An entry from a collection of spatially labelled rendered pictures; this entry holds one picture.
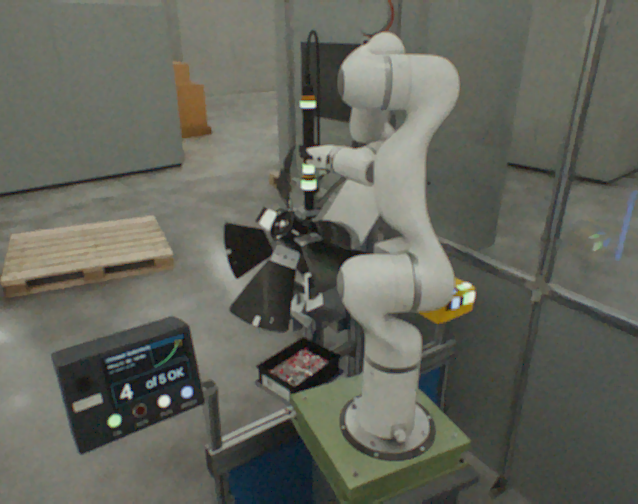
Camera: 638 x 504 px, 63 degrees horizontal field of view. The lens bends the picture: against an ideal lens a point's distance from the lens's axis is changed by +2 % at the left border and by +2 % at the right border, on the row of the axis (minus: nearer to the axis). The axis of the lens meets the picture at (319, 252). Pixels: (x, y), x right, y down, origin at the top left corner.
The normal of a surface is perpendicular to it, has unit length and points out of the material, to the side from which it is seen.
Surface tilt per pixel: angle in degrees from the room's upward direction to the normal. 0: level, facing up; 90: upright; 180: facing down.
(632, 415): 90
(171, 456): 0
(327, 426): 1
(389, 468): 1
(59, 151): 90
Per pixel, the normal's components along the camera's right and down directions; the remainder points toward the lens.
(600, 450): -0.82, 0.23
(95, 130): 0.65, 0.31
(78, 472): 0.00, -0.91
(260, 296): -0.11, -0.27
